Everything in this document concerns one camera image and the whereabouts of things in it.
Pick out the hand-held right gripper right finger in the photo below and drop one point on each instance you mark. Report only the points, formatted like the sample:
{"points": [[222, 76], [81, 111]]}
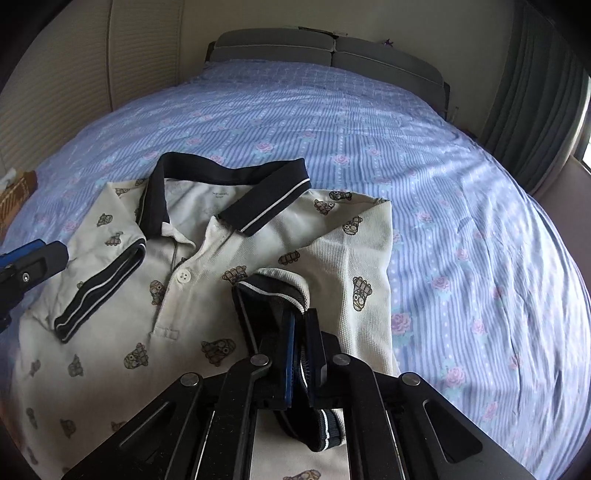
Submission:
{"points": [[314, 360]]}

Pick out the cream printed polo shirt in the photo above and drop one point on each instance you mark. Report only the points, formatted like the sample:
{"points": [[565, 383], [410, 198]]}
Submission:
{"points": [[194, 332]]}

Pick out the dark flat object on headboard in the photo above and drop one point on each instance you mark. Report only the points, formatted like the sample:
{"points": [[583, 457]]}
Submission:
{"points": [[323, 31]]}

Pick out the grey padded bed headboard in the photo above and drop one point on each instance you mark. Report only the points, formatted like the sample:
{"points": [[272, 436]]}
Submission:
{"points": [[369, 60]]}

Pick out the blue floral striped bed sheet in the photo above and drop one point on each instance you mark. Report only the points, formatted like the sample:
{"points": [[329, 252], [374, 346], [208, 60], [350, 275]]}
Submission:
{"points": [[415, 161]]}

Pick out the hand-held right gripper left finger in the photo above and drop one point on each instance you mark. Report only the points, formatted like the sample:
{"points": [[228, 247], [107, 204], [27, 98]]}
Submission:
{"points": [[289, 364]]}

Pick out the brown plaid folded cloth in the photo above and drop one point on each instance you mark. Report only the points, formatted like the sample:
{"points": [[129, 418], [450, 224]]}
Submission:
{"points": [[16, 203]]}

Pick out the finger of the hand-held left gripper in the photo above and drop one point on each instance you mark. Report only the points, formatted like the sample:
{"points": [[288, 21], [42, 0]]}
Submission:
{"points": [[39, 267]]}

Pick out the light blue folded cloth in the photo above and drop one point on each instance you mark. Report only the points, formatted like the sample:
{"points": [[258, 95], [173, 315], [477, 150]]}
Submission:
{"points": [[7, 178]]}

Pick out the grey-green curtain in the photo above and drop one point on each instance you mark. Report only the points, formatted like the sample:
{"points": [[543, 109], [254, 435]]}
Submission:
{"points": [[531, 92]]}

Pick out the beige louvered wardrobe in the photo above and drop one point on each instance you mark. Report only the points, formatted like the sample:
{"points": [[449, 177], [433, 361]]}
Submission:
{"points": [[69, 69]]}

